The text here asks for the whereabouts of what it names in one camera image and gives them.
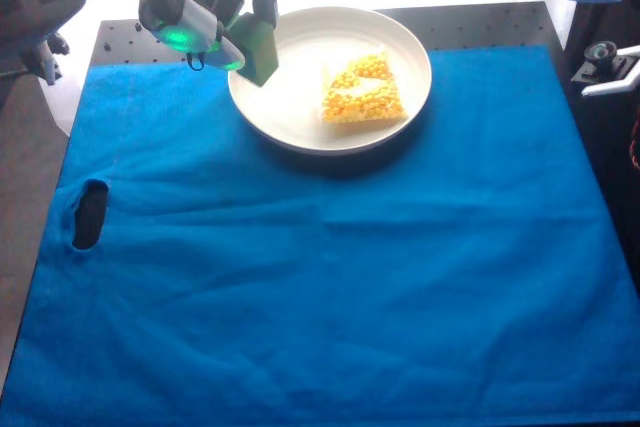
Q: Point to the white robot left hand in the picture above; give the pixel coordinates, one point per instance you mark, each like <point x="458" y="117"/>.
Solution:
<point x="195" y="22"/>

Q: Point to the green cube block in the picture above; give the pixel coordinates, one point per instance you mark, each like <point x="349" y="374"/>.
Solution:
<point x="260" y="54"/>

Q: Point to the white round plate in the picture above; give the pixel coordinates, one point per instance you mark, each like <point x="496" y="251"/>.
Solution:
<point x="295" y="87"/>

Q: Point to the blue cloth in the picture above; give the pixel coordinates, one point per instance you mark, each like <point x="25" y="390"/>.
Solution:
<point x="320" y="272"/>

